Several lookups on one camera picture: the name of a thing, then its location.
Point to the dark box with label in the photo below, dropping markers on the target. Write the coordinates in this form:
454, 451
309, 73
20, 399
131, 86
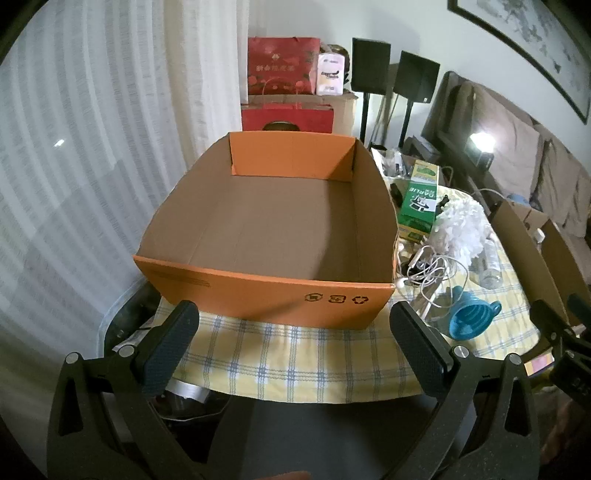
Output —
422, 147

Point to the dark wooden sofa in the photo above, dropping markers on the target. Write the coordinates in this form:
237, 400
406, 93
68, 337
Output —
443, 110

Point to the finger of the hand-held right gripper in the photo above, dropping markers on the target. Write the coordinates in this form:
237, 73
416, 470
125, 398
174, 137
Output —
581, 307
551, 325

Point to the black speaker stand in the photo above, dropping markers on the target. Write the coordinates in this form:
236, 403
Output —
364, 120
405, 120

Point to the pink and white tissue pack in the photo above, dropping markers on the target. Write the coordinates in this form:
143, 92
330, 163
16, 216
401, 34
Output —
330, 74

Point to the black speaker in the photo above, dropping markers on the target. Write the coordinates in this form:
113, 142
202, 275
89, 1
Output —
417, 76
371, 64

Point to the green and yellow box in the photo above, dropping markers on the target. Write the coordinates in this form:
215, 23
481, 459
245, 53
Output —
418, 203

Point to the yellow checked cloth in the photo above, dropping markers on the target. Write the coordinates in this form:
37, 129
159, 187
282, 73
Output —
300, 360

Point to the brown cardboard box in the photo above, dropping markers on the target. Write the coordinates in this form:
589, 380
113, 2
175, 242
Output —
526, 258

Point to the brown cushion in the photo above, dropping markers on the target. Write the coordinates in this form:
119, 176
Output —
568, 184
503, 138

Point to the clear plastic bottle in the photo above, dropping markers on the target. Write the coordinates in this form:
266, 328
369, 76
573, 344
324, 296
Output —
491, 270

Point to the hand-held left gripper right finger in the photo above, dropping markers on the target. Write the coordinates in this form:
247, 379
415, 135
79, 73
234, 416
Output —
415, 344

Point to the red gift bag with window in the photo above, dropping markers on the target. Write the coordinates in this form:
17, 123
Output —
304, 121

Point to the clear plastic package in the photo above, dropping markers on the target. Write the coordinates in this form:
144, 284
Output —
388, 161

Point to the blue silicone funnel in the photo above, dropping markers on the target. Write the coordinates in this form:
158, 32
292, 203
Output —
468, 316

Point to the framed painting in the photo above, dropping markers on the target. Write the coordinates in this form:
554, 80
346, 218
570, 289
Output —
531, 32

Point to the white fluffy duster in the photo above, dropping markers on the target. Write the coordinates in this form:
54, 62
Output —
461, 228

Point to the light blue round device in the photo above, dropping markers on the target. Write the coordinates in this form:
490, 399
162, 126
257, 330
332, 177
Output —
519, 200

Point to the cluttered cardboard box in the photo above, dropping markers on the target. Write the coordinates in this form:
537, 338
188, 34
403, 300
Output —
392, 161

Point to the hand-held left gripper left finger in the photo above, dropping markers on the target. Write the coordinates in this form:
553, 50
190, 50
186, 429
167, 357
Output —
173, 346

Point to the red patterned gift bag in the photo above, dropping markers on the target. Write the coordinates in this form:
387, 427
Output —
281, 64

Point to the white curtain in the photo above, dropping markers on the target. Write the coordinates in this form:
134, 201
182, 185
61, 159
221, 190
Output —
92, 138

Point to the black device with light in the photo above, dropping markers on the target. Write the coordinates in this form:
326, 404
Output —
482, 152

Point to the orange cardboard box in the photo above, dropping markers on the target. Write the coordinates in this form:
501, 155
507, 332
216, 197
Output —
277, 221

